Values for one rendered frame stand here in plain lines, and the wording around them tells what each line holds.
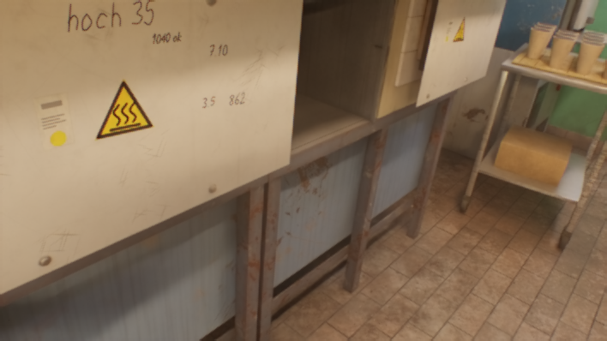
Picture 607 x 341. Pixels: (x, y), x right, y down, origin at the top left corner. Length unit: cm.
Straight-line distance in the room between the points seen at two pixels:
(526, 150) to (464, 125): 90
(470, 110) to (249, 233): 249
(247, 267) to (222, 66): 70
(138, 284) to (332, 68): 94
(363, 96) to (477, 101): 199
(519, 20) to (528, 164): 101
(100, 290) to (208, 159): 43
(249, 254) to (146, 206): 56
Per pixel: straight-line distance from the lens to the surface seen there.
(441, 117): 219
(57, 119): 68
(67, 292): 108
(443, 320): 210
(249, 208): 122
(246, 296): 142
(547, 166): 276
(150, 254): 115
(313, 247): 171
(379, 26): 149
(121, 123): 73
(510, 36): 333
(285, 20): 90
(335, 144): 141
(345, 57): 157
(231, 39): 81
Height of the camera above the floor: 142
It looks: 29 degrees down
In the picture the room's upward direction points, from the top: 6 degrees clockwise
